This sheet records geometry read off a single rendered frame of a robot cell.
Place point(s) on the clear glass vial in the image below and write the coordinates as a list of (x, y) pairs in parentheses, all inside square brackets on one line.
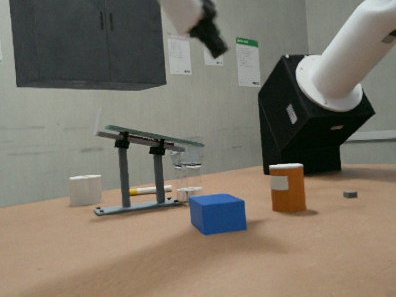
[(188, 182)]

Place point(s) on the white cylinder with center hole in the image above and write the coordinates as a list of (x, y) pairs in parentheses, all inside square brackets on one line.
[(86, 190)]

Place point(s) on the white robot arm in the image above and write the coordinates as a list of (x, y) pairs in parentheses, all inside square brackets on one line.
[(367, 36)]

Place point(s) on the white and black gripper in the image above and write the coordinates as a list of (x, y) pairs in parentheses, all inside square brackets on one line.
[(181, 14)]

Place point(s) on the blue block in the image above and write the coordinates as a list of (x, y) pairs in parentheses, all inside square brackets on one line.
[(217, 213)]

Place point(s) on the white cylinder with yellow end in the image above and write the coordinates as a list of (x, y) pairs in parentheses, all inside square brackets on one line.
[(149, 190)]

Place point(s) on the orange pill bottle with white cap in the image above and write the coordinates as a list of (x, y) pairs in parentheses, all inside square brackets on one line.
[(287, 188)]

